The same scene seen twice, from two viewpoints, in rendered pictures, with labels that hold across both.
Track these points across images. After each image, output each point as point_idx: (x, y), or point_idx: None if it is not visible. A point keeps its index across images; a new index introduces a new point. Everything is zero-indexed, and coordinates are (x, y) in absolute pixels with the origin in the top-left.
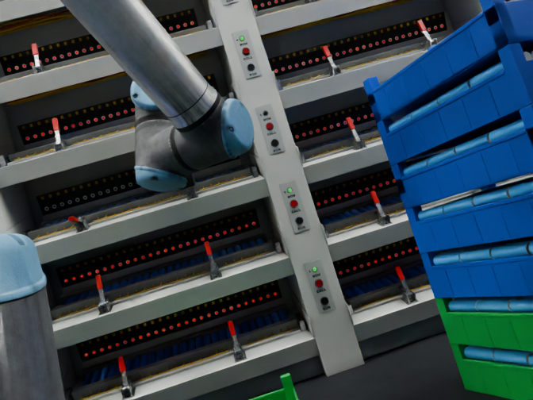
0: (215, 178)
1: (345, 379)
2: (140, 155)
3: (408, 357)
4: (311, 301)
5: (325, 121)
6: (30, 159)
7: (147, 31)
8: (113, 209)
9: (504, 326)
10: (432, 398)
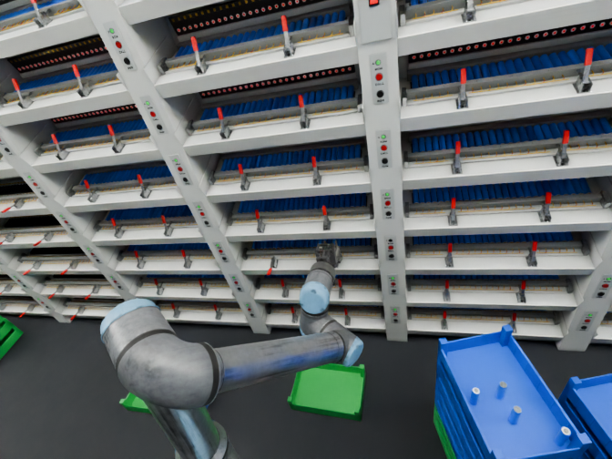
0: (351, 249)
1: (392, 353)
2: (302, 326)
3: (428, 355)
4: (388, 318)
5: None
6: (244, 235)
7: (305, 369)
8: (290, 252)
9: (450, 449)
10: (418, 415)
